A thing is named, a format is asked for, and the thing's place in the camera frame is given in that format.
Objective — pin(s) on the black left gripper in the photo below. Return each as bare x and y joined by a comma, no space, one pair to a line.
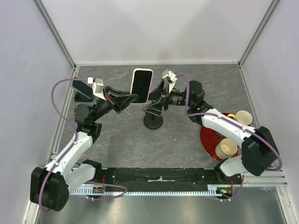
114,99

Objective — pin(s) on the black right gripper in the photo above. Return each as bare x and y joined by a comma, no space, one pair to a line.
156,107

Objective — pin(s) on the black round base mount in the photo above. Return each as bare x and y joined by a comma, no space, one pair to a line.
152,122

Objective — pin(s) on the black phone pink case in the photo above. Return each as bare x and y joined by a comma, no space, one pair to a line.
141,84

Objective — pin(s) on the black phone clear case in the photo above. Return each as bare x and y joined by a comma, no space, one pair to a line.
83,88

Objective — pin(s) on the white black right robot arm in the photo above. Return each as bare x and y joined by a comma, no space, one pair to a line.
259,150

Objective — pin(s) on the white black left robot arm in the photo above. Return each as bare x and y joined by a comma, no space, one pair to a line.
52,185

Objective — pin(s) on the red round tray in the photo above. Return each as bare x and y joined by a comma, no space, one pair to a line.
210,139

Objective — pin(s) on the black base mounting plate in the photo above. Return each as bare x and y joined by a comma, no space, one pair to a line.
129,176

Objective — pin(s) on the beige paper cup lower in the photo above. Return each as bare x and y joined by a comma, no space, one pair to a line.
226,148

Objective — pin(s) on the beige paper cup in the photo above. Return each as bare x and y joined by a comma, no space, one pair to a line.
244,117
226,148

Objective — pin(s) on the beige paper cup upper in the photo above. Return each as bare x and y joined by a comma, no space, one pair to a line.
244,117

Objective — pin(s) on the clear plastic cup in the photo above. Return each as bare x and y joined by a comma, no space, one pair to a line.
239,151

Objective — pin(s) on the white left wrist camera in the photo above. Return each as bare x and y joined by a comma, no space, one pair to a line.
97,87

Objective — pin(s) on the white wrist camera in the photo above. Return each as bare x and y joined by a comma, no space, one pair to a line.
97,87
169,80

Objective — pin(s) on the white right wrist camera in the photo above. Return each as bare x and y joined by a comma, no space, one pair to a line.
169,80

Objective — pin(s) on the grey slotted cable duct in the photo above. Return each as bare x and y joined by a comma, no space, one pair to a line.
151,189

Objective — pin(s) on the left aluminium frame post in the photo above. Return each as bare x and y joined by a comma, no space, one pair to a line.
52,28

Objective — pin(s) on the aluminium frame post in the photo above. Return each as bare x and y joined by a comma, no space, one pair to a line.
261,26
52,28

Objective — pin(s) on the right aluminium frame post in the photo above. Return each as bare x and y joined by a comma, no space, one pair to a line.
261,26

